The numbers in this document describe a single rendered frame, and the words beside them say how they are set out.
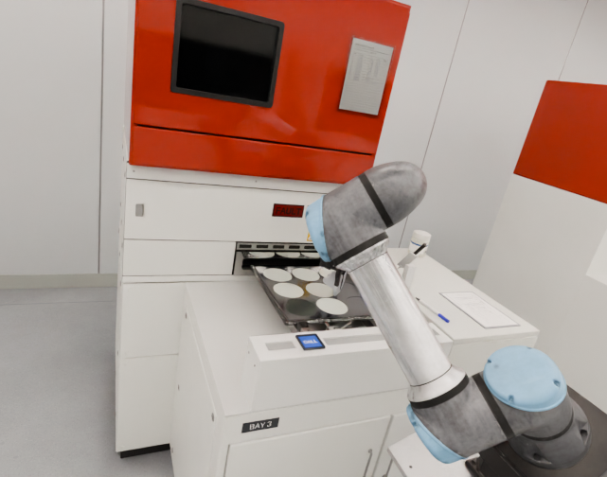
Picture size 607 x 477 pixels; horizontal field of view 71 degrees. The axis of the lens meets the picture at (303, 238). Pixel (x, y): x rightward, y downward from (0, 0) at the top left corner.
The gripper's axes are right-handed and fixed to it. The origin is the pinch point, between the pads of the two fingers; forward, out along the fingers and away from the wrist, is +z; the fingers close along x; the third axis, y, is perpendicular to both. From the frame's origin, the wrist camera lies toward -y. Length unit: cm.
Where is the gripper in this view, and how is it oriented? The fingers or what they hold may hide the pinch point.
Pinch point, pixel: (337, 292)
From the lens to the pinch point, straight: 140.6
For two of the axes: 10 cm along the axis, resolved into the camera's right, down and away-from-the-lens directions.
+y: -8.9, -3.0, 3.5
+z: -1.8, 9.2, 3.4
